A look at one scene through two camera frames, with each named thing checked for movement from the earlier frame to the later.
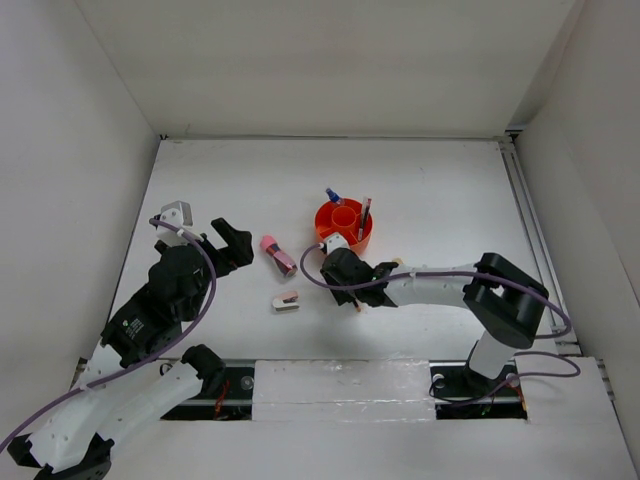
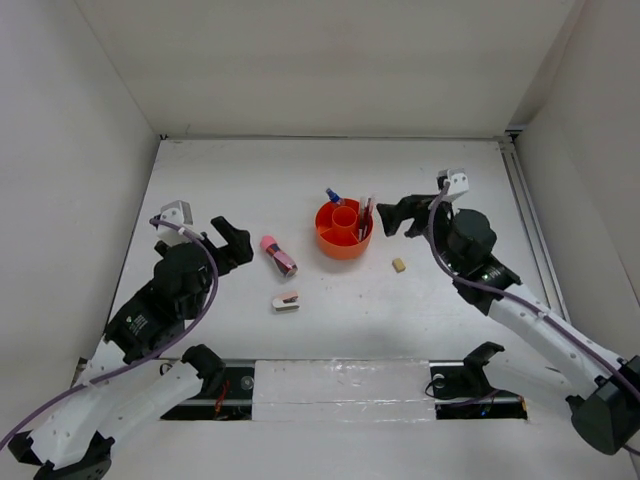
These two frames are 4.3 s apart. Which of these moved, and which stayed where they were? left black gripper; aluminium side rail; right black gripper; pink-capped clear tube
Moved: right black gripper
Stayed: left black gripper; aluminium side rail; pink-capped clear tube
